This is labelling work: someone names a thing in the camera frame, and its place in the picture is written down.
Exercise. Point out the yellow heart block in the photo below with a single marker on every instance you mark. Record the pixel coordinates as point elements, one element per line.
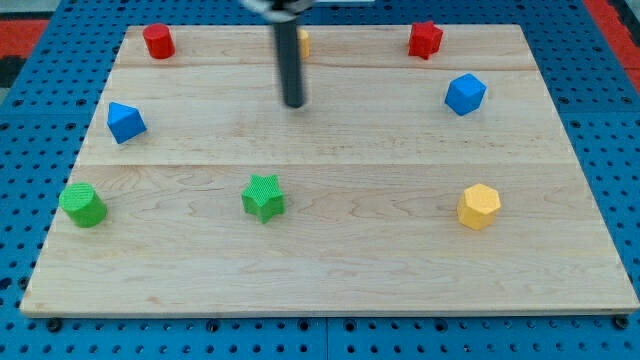
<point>304,43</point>

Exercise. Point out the red cylinder block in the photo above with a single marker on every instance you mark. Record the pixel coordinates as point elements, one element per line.
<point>159,41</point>

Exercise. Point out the yellow hexagon block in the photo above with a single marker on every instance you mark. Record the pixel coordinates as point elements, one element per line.
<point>478,206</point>

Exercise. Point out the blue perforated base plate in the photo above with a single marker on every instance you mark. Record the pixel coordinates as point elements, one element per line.
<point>47,111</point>

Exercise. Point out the red star block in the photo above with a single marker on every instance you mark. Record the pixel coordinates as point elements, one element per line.
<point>424,39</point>

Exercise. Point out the blue hexagon block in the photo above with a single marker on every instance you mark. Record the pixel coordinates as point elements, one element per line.
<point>465,94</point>

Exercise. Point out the wooden board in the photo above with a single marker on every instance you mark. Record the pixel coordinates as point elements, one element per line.
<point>372,169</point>

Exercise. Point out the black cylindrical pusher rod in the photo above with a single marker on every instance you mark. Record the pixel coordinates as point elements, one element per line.
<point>289,63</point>

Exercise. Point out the green cylinder block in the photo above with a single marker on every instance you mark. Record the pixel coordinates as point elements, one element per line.
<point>82,204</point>

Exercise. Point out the blue triangle block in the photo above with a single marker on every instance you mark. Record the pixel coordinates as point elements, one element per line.
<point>124,122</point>

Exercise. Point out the green star block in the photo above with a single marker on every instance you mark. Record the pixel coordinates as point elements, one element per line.
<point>263,197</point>

